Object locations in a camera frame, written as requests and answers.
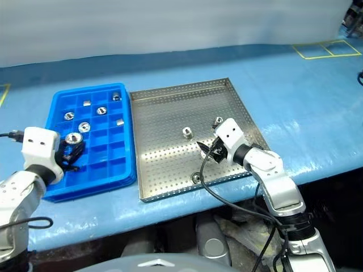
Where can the grey rounded part with disc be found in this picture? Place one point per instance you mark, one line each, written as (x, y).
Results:
(212, 241)

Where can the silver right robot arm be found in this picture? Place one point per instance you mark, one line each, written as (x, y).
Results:
(275, 175)

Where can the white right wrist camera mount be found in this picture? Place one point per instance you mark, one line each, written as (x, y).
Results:
(232, 136)

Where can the dark background equipment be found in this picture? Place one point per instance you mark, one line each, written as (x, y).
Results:
(353, 17)

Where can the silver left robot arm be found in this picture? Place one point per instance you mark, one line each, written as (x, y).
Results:
(17, 192)

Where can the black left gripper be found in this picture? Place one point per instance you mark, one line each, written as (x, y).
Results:
(63, 154)

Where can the yellow tape double square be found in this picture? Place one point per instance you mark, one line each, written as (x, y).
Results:
(326, 49)

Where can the crumpled pale plastic sheet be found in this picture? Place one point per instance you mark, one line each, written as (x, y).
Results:
(244, 235)

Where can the blue compartment plastic tray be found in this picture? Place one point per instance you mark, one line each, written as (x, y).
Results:
(99, 167)

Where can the grey rounded robot torso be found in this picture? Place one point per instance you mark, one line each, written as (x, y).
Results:
(153, 263)

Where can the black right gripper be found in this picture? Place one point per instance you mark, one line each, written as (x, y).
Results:
(219, 151)

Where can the perforated steel tray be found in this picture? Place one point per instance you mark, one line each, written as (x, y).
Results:
(170, 161)

